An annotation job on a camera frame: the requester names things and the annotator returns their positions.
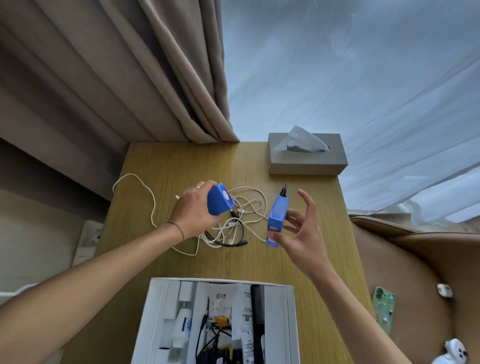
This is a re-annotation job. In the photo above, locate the white game controller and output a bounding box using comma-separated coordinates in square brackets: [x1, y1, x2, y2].
[431, 338, 470, 364]

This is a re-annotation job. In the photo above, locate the grey tissue box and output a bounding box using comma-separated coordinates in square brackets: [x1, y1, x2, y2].
[267, 132, 349, 176]

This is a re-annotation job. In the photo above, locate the black power adapter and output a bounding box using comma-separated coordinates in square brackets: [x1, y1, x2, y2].
[196, 344, 233, 364]

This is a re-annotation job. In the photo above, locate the person's left forearm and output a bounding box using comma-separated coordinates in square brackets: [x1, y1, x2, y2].
[0, 223, 185, 364]

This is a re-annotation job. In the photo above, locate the clear packet orange print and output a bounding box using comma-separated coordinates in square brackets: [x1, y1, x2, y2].
[208, 292, 240, 328]

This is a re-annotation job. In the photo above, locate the black adapter cable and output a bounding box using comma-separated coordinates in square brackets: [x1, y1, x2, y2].
[194, 298, 233, 357]

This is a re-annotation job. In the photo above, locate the wooden table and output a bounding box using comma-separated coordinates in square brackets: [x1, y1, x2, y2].
[61, 141, 376, 364]

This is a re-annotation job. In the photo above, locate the white square sachet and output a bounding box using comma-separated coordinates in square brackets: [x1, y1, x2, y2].
[239, 290, 253, 331]

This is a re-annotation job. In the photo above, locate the green patterned phone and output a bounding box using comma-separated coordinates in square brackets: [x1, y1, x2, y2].
[371, 286, 397, 337]

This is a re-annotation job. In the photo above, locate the long white charging cable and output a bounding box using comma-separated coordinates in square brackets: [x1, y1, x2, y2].
[112, 173, 202, 257]

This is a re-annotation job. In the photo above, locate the blue and white small box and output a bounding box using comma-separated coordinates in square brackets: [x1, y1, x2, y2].
[266, 194, 290, 248]

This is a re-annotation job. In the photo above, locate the blue power bank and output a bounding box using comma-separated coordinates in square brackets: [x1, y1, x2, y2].
[206, 182, 236, 217]

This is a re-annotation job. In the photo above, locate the thin wrist bracelet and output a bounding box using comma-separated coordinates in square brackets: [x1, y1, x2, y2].
[166, 220, 186, 243]

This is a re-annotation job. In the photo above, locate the beige curtain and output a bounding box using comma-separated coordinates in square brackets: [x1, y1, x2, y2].
[0, 0, 241, 211]

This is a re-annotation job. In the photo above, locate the person's left hand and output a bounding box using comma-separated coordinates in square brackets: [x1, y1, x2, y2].
[168, 179, 230, 241]

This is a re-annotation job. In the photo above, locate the white cardboard box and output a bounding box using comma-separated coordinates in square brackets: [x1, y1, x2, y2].
[131, 277, 301, 364]

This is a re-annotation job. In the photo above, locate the person's right forearm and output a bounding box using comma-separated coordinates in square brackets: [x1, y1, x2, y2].
[311, 269, 413, 364]

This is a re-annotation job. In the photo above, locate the brown leather chair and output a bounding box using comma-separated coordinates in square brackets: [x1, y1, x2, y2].
[348, 214, 480, 364]

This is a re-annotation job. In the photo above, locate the white sheer curtain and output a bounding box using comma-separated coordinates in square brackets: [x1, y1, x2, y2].
[220, 0, 480, 226]

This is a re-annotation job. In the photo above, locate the wall socket panel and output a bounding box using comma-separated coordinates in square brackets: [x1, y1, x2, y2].
[71, 220, 104, 267]

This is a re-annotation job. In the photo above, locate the white tube black cap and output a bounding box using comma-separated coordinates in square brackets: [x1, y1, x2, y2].
[241, 339, 256, 364]

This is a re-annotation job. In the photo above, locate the thick white cord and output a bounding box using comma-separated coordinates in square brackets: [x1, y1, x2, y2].
[0, 281, 40, 297]

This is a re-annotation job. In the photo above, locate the person's right hand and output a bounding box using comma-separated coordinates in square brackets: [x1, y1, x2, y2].
[266, 188, 337, 280]

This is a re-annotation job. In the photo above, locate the white charger blue print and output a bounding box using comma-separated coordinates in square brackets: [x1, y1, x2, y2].
[171, 308, 193, 350]

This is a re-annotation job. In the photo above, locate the white tissue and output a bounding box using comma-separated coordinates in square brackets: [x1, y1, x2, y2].
[273, 124, 331, 154]

